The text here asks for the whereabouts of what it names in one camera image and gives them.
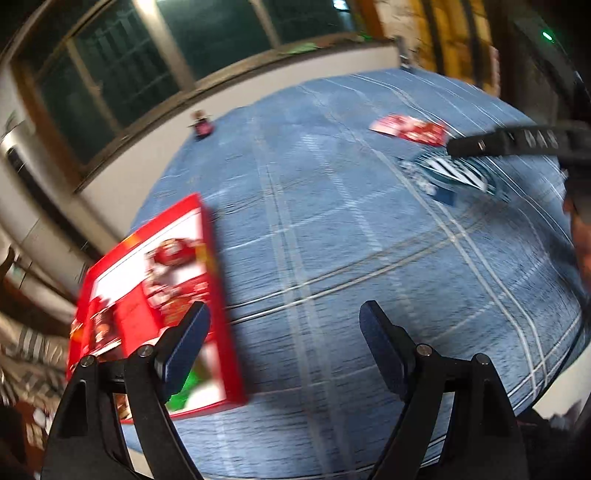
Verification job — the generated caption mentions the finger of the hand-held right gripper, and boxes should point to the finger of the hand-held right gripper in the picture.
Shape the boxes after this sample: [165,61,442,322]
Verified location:
[447,130,499,158]

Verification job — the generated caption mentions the person's right hand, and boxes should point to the person's right hand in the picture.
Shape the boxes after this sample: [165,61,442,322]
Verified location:
[562,196,591,291]

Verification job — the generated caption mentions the yellow wooden boards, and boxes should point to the yellow wooden boards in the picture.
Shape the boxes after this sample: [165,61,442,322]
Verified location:
[416,0,499,93]

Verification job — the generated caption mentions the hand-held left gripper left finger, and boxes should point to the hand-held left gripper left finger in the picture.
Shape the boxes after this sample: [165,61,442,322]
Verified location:
[41,301,212,480]

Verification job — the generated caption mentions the red cardboard box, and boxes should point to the red cardboard box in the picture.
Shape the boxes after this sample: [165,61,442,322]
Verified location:
[66,193,247,425]

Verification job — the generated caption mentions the red patterned snack packet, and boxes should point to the red patterned snack packet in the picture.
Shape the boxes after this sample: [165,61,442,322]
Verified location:
[369,113,450,147]

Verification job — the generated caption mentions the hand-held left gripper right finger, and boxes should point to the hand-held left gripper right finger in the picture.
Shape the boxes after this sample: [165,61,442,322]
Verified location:
[359,300,529,480]

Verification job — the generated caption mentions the blue plaid blanket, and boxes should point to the blue plaid blanket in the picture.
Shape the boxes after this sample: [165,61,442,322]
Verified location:
[124,69,585,478]

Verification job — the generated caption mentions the wooden framed window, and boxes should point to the wooden framed window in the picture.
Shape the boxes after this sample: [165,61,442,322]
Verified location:
[14,0,384,185]

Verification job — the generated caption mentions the small red gadget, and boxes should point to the small red gadget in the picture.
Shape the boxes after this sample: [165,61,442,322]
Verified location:
[191,111,214,140]

